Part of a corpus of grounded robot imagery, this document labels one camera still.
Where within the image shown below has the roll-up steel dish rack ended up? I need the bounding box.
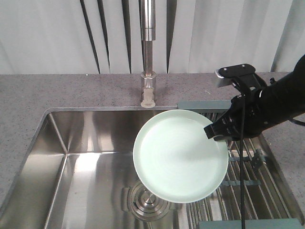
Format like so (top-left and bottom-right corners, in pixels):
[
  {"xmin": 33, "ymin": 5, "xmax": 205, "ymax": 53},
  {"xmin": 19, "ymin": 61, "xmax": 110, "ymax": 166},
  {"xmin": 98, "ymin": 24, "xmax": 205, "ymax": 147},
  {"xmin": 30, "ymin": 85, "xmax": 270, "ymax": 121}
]
[{"xmin": 177, "ymin": 100, "xmax": 303, "ymax": 229}]

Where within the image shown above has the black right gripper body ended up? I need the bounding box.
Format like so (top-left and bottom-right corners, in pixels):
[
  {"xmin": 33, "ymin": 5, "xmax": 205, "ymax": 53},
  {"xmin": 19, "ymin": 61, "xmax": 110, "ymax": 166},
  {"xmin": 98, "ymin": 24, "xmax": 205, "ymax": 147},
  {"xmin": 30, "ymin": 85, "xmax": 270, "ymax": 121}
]
[{"xmin": 221, "ymin": 89, "xmax": 277, "ymax": 141}]

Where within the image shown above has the stainless steel faucet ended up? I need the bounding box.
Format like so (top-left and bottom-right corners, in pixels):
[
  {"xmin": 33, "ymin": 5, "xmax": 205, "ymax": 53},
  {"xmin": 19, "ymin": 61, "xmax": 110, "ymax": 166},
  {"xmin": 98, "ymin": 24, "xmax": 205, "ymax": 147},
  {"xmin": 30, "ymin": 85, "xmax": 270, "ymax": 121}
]
[{"xmin": 140, "ymin": 0, "xmax": 156, "ymax": 109}]

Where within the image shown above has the white pleated curtain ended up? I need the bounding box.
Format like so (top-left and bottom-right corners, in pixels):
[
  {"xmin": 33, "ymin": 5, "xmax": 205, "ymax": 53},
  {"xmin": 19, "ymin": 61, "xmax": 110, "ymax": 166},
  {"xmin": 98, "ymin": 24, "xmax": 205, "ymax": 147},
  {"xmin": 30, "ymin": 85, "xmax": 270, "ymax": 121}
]
[{"xmin": 0, "ymin": 0, "xmax": 305, "ymax": 74}]

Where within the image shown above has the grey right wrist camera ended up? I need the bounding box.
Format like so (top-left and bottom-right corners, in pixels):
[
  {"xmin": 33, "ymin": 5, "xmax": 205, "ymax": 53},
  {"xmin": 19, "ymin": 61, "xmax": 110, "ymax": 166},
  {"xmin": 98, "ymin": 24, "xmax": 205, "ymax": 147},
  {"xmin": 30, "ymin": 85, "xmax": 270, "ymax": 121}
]
[{"xmin": 214, "ymin": 63, "xmax": 255, "ymax": 88}]

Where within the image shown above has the grey stone kitchen counter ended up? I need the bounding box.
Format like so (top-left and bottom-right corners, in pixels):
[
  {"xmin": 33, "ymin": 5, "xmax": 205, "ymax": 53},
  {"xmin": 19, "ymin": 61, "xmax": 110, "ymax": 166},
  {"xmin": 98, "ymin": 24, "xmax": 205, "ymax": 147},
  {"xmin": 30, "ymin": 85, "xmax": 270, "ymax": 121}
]
[{"xmin": 0, "ymin": 73, "xmax": 305, "ymax": 209}]

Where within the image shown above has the stainless steel sink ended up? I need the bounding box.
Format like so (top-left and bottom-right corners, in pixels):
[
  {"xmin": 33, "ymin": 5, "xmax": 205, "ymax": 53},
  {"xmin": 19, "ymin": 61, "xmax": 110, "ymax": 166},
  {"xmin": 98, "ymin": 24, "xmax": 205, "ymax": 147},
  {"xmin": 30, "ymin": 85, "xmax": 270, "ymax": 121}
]
[{"xmin": 0, "ymin": 107, "xmax": 190, "ymax": 229}]

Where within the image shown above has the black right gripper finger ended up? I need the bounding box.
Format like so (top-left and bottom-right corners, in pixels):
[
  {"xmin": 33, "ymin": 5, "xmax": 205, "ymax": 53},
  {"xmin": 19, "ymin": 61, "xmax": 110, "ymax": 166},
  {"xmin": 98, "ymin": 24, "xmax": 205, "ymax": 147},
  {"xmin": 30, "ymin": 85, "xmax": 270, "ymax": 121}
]
[
  {"xmin": 213, "ymin": 135, "xmax": 233, "ymax": 141},
  {"xmin": 204, "ymin": 118, "xmax": 232, "ymax": 139}
]

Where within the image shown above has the steel sink drain strainer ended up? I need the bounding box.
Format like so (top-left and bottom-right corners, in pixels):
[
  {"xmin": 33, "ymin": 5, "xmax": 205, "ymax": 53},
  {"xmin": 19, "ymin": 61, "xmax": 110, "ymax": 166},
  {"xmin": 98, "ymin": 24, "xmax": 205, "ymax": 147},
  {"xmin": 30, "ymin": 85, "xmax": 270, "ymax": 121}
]
[{"xmin": 121, "ymin": 181, "xmax": 183, "ymax": 222}]

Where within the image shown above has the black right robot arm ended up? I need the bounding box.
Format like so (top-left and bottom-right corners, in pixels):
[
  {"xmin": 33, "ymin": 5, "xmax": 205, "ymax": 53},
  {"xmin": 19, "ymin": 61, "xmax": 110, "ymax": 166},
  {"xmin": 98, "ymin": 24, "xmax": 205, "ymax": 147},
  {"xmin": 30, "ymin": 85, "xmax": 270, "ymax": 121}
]
[{"xmin": 204, "ymin": 57, "xmax": 305, "ymax": 140}]

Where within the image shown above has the black right camera cable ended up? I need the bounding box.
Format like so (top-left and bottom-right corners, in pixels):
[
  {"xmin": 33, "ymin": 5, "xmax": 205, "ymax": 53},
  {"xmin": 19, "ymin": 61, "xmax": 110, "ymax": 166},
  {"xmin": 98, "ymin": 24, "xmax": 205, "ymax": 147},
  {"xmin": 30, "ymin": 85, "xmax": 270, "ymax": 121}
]
[{"xmin": 232, "ymin": 81, "xmax": 248, "ymax": 229}]

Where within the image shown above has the pale green round plate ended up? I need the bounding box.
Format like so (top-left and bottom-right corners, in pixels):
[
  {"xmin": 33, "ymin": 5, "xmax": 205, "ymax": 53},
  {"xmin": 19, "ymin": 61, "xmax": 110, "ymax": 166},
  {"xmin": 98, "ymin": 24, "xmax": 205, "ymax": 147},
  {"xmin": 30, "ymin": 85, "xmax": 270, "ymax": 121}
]
[{"xmin": 133, "ymin": 109, "xmax": 228, "ymax": 203}]

